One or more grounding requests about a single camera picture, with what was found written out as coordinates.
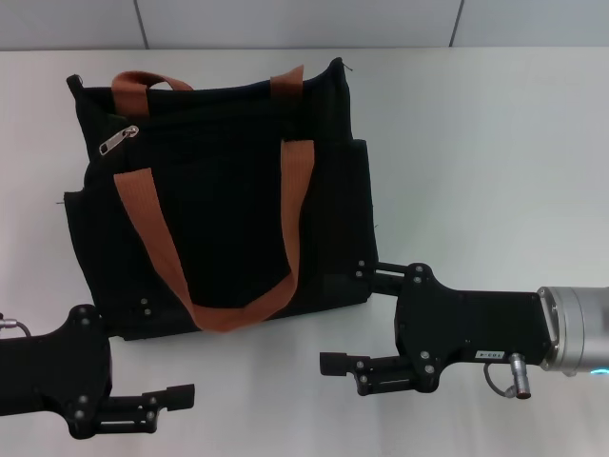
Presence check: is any left gripper cable with connector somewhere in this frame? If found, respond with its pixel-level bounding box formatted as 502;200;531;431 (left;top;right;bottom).
0;312;33;340

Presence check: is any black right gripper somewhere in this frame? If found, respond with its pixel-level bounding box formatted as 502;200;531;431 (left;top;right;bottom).
319;258;554;397

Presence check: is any silver zipper pull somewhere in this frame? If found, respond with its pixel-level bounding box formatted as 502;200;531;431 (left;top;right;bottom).
98;124;141;156

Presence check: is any black bag with orange handles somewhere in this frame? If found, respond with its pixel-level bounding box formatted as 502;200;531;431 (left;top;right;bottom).
55;56;381;343

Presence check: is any right gripper cable with connectors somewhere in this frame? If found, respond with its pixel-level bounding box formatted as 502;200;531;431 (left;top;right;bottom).
482;350;532;400

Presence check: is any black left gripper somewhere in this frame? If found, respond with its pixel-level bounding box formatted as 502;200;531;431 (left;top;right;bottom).
0;293;197;440

